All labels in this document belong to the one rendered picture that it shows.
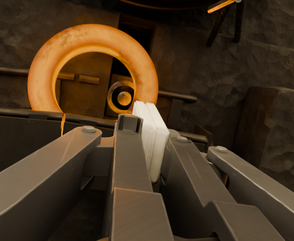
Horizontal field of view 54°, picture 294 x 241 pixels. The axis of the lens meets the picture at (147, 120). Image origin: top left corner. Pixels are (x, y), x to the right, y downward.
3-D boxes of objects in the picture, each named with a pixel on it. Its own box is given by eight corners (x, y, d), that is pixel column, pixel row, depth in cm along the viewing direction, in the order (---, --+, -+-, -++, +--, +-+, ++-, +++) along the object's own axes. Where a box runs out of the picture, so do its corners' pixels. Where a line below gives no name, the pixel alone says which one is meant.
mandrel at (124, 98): (111, 99, 66) (114, 80, 65) (130, 103, 66) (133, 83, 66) (109, 109, 49) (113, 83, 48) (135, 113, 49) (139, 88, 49)
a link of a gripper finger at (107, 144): (134, 183, 13) (66, 174, 13) (130, 146, 18) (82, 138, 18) (140, 152, 13) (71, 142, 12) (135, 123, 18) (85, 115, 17)
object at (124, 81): (108, 99, 80) (113, 72, 79) (130, 103, 81) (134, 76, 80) (103, 115, 51) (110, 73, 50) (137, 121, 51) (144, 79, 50)
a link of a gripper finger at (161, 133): (155, 128, 14) (170, 130, 14) (144, 101, 21) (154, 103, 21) (143, 183, 15) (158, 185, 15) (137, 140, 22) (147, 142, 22)
